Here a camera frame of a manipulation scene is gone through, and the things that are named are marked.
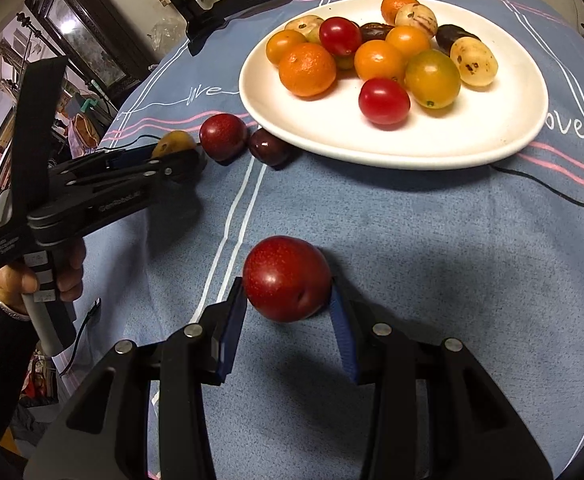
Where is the thin black cable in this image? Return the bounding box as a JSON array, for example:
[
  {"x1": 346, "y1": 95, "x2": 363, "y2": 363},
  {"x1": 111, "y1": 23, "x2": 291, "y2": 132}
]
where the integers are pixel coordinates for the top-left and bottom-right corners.
[{"x1": 94, "y1": 132, "x2": 584, "y2": 218}]

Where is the silver bracelet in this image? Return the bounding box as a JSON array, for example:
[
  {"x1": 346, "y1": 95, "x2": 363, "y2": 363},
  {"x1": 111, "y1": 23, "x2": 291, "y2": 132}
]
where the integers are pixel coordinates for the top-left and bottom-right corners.
[{"x1": 0, "y1": 300, "x2": 33, "y2": 322}]

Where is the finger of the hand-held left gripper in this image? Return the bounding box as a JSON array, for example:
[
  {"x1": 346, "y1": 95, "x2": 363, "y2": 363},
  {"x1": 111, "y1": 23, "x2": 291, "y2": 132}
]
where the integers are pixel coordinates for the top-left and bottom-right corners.
[
  {"x1": 47, "y1": 142, "x2": 168, "y2": 182},
  {"x1": 69, "y1": 150, "x2": 208, "y2": 197}
]

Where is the yellow-green tomato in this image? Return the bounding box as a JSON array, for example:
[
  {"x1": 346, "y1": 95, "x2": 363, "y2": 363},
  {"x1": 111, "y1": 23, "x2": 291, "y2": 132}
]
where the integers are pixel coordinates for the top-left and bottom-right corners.
[{"x1": 404, "y1": 49, "x2": 462, "y2": 110}]

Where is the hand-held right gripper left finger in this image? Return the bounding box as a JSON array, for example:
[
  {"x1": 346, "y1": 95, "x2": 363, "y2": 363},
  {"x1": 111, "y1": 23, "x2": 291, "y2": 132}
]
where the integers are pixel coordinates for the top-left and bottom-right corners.
[{"x1": 24, "y1": 277, "x2": 249, "y2": 480}]

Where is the striped yellow melon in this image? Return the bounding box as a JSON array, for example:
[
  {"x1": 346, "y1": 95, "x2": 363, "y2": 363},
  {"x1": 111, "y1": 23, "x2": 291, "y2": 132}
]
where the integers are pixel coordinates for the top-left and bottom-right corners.
[{"x1": 394, "y1": 3, "x2": 439, "y2": 38}]

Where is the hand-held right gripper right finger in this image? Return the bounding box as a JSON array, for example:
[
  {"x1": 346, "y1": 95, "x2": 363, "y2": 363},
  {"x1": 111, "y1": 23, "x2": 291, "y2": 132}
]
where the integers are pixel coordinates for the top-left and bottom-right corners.
[{"x1": 328, "y1": 282, "x2": 555, "y2": 480}]

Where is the pale yellow spotted fruit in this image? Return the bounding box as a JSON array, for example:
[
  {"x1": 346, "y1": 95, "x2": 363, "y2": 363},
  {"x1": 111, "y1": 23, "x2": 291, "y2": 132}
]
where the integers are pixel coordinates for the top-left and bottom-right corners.
[{"x1": 449, "y1": 37, "x2": 499, "y2": 87}]

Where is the dark wooden mirror cabinet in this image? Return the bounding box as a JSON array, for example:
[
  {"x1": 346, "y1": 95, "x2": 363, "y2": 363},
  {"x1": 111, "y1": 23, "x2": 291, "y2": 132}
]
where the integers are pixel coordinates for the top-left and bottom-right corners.
[{"x1": 24, "y1": 0, "x2": 173, "y2": 91}]

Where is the white round plate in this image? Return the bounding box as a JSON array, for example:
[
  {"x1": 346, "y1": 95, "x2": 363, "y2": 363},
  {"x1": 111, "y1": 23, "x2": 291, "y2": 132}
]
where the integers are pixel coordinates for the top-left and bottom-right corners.
[{"x1": 238, "y1": 0, "x2": 549, "y2": 171}]

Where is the blue checked tablecloth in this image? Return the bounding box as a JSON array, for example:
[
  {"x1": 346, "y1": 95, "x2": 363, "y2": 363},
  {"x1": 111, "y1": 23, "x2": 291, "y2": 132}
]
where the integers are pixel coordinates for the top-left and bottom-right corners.
[{"x1": 19, "y1": 0, "x2": 584, "y2": 480}]

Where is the clear plastic bag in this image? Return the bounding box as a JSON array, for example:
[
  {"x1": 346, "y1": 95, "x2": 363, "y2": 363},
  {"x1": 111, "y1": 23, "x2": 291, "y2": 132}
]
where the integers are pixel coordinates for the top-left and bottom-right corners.
[{"x1": 147, "y1": 15, "x2": 188, "y2": 53}]

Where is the dark purple plum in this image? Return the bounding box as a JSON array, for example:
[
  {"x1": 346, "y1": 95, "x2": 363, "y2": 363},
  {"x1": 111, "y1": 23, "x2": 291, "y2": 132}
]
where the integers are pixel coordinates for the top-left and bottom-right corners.
[
  {"x1": 435, "y1": 24, "x2": 480, "y2": 56},
  {"x1": 359, "y1": 22, "x2": 398, "y2": 43}
]

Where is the person's left hand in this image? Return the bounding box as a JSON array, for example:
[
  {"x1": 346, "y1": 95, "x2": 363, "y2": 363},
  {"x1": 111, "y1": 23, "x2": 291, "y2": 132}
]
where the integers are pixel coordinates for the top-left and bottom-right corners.
[{"x1": 0, "y1": 237, "x2": 86, "y2": 319}]

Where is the orange tangerine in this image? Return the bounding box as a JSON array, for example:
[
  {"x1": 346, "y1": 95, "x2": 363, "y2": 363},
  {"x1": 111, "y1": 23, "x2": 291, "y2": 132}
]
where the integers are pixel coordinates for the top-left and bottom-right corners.
[
  {"x1": 278, "y1": 42, "x2": 338, "y2": 98},
  {"x1": 381, "y1": 0, "x2": 420, "y2": 26}
]

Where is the yellow brown-spotted fruit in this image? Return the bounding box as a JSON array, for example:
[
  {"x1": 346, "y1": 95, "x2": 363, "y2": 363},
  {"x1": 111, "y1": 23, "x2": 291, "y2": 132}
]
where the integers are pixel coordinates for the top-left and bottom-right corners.
[{"x1": 284, "y1": 15, "x2": 325, "y2": 36}]

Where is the dark red plum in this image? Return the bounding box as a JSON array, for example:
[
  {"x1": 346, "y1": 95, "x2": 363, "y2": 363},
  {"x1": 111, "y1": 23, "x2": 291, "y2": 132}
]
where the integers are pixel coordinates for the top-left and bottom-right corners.
[{"x1": 249, "y1": 127, "x2": 293, "y2": 168}]

